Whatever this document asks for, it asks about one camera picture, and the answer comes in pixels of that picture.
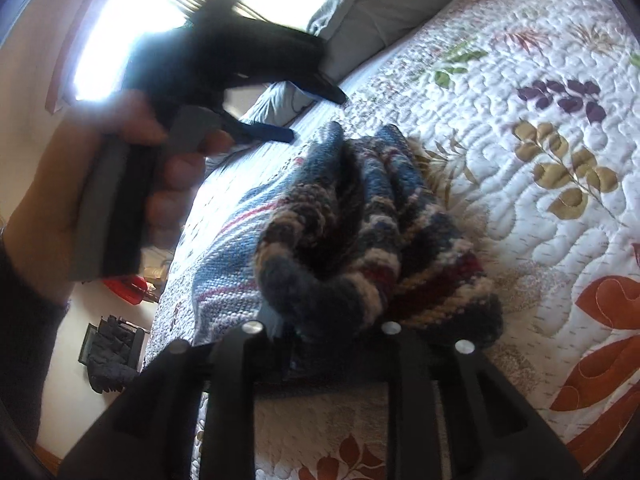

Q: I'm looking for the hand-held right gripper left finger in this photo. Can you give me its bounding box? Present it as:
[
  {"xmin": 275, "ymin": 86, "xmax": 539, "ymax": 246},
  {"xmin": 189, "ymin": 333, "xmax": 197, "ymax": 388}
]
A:
[{"xmin": 59, "ymin": 321, "xmax": 266, "ymax": 480}]

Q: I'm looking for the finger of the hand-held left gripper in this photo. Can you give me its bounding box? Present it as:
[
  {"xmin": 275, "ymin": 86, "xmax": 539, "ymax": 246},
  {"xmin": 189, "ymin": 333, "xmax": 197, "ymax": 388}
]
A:
[
  {"xmin": 300, "ymin": 55, "xmax": 348, "ymax": 107},
  {"xmin": 220, "ymin": 109, "xmax": 297, "ymax": 146}
]

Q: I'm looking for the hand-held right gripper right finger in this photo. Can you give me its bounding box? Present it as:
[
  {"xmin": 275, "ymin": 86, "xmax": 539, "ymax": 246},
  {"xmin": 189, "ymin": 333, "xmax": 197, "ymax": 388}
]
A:
[{"xmin": 379, "ymin": 322, "xmax": 583, "ymax": 480}]

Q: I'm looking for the striped knit sweater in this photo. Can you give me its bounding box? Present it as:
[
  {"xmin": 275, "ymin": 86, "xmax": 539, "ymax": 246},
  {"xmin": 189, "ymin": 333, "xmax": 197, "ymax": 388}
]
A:
[{"xmin": 192, "ymin": 122, "xmax": 505, "ymax": 377}]

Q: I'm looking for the person's left hand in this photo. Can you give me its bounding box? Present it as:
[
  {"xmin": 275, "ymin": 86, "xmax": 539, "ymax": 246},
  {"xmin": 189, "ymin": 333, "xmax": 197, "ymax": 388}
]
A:
[{"xmin": 2, "ymin": 85, "xmax": 236, "ymax": 302}]

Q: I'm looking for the grey-blue duvet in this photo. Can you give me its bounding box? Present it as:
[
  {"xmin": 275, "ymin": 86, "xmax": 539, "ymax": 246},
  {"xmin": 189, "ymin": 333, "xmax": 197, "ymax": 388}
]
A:
[{"xmin": 235, "ymin": 0, "xmax": 471, "ymax": 132}]

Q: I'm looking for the wooden framed window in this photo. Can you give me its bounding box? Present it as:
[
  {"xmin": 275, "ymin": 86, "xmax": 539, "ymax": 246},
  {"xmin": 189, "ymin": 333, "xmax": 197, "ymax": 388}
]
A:
[{"xmin": 45, "ymin": 0, "xmax": 346, "ymax": 115}]

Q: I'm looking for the red bag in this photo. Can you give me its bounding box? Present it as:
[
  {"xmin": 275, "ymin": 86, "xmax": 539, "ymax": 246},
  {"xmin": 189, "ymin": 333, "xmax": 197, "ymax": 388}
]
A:
[{"xmin": 102, "ymin": 275, "xmax": 157, "ymax": 307}]

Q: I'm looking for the floral quilted bedspread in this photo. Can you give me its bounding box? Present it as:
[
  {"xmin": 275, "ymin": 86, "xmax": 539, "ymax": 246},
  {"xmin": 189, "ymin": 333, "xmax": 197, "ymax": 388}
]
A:
[{"xmin": 142, "ymin": 0, "xmax": 640, "ymax": 480}]

